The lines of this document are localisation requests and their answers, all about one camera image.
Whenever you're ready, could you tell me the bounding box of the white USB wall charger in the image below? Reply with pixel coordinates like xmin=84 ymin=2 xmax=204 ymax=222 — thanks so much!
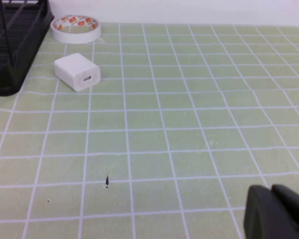
xmin=53 ymin=52 xmax=101 ymax=92

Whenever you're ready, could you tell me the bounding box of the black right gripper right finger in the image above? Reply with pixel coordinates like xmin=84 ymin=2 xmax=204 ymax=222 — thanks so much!
xmin=271 ymin=184 xmax=299 ymax=239

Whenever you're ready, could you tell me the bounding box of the white double-sided tape roll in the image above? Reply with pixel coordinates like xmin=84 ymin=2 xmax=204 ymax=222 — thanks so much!
xmin=50 ymin=14 xmax=102 ymax=44

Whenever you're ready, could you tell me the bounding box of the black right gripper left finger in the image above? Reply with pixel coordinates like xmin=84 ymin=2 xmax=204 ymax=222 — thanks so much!
xmin=243 ymin=184 xmax=299 ymax=239

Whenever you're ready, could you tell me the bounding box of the black wire dish rack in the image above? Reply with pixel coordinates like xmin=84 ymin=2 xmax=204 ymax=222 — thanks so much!
xmin=0 ymin=0 xmax=49 ymax=68

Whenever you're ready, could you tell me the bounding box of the green checked tablecloth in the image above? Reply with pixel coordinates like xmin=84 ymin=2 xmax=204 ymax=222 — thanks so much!
xmin=0 ymin=22 xmax=299 ymax=239

